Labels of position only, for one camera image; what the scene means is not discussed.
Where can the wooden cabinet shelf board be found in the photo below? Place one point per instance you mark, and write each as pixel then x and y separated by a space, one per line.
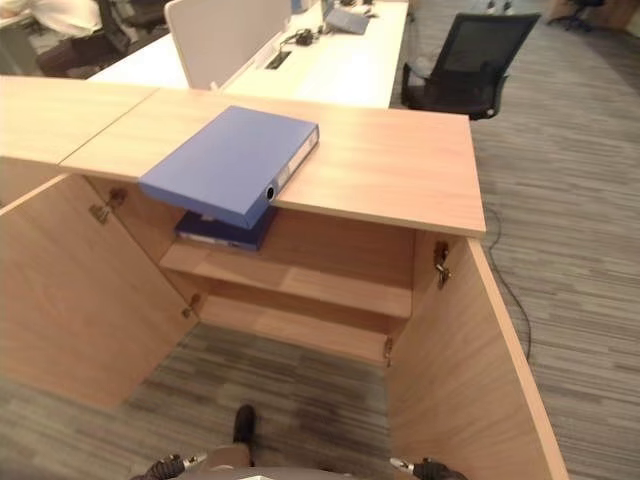
pixel 300 280

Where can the blue box file folder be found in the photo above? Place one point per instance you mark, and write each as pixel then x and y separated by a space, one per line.
pixel 225 160

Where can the person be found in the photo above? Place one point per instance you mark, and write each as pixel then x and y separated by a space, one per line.
pixel 60 17

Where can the white desk partition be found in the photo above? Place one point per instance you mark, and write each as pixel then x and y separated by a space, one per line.
pixel 225 40

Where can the metal cabinet door hinge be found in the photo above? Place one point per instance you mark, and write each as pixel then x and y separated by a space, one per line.
pixel 192 305
pixel 442 264
pixel 106 206
pixel 388 348

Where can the wooden office cabinet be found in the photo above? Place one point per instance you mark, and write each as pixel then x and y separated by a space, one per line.
pixel 400 165

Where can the robot body and leg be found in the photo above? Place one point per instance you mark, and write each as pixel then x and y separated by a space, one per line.
pixel 235 462

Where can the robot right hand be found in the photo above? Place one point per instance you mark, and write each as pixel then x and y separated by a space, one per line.
pixel 431 469

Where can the wooden neighbour cabinet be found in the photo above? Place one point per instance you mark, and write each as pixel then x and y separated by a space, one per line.
pixel 60 115

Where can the distant office chair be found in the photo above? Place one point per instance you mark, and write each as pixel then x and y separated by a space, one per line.
pixel 575 11

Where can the wooden cabinet door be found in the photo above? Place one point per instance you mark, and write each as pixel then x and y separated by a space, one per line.
pixel 465 375
pixel 75 300

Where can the blue folder on desk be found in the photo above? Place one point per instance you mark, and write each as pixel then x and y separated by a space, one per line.
pixel 345 20

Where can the dark blue file folder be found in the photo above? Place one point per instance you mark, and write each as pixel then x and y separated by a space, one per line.
pixel 240 235

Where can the white office desk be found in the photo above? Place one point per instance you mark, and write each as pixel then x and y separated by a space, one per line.
pixel 340 70

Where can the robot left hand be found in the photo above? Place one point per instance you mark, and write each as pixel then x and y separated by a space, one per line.
pixel 172 466

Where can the robot dark foot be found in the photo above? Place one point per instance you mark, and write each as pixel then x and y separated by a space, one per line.
pixel 245 425

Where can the black mesh office chair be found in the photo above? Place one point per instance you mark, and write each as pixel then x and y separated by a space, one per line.
pixel 475 50

